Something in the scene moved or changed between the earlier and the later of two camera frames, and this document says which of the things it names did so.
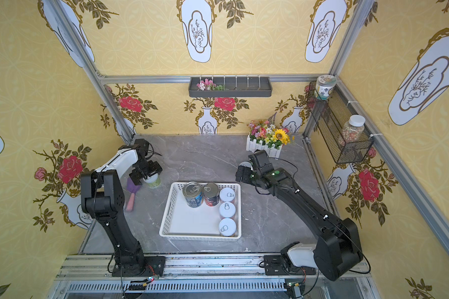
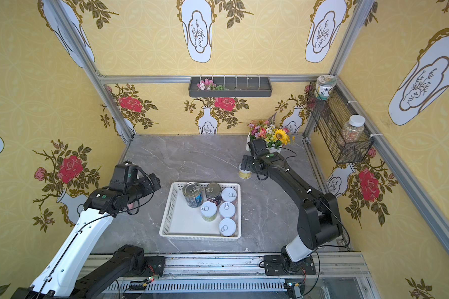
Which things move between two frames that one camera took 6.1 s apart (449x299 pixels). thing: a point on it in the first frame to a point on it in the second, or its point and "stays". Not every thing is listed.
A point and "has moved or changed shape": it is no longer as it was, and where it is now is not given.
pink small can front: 227,194 stays
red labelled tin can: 211,194 stays
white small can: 153,181 has moved or changed shape
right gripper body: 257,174 to 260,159
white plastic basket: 180,222 stays
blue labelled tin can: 193,193 stays
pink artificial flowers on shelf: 208,85 stays
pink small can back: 227,210 stays
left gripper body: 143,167 to 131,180
